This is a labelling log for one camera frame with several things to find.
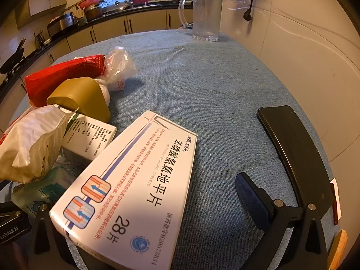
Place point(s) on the tan wooden board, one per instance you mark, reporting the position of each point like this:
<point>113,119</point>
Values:
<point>337,250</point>

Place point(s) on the steel kettle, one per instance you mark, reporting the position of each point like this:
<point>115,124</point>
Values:
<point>40,39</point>

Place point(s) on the small white green medicine box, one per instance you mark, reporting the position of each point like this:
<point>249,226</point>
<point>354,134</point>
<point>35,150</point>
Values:
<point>90,137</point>

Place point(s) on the beige lower cabinets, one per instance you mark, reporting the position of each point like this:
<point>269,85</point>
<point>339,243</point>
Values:
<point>109,31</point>

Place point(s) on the black frying pan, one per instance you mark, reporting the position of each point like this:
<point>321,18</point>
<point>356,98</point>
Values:
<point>12,59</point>

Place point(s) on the beige cabinets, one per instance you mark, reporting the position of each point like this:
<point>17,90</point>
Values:
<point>109,31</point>
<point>45,0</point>

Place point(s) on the white crumpled paper bag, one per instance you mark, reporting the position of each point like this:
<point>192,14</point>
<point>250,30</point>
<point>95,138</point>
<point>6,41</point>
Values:
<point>33,140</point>

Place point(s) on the chopstick holder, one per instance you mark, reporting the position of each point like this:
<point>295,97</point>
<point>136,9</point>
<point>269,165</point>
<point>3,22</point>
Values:
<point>81,19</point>

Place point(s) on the dark cooking pot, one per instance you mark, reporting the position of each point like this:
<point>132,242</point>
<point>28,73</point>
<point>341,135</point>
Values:
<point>93,13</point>

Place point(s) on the white card with red edge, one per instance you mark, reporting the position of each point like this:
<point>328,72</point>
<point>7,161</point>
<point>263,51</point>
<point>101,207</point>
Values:
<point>337,202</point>

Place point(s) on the clear plastic bag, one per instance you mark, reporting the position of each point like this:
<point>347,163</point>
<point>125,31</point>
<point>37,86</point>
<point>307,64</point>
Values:
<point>118,64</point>

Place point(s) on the black smartphone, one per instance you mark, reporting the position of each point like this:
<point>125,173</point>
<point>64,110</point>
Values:
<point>292,146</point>

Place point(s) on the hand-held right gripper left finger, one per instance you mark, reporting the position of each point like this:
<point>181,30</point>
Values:
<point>54,244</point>

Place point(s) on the black kitchen countertop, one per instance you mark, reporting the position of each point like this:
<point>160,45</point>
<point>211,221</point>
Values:
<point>118,15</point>

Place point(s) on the clear glass mug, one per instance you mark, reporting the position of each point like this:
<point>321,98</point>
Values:
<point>206,17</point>

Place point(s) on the red plastic basin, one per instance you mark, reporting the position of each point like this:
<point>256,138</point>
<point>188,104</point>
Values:
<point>91,2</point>

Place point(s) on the glass pot lid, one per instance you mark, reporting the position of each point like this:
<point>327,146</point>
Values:
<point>118,5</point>

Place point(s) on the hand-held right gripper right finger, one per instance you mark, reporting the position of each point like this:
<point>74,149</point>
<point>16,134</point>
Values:
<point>250,199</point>

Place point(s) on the steel rice cooker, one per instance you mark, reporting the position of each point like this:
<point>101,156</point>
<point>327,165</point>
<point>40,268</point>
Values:
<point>63,24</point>

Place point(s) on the large white medicine box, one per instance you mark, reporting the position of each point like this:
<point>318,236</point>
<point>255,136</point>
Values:
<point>126,188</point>

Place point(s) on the red foil packet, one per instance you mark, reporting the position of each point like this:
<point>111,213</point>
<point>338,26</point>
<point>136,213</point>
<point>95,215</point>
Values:
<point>56,78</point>

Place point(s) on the green tissue packet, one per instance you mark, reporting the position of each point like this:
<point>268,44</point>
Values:
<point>42,191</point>

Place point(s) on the olive plastic box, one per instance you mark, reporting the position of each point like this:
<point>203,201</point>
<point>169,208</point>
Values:
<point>81,95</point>

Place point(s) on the beige upper cabinets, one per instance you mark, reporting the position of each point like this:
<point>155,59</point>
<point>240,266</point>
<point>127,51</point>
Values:
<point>45,0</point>

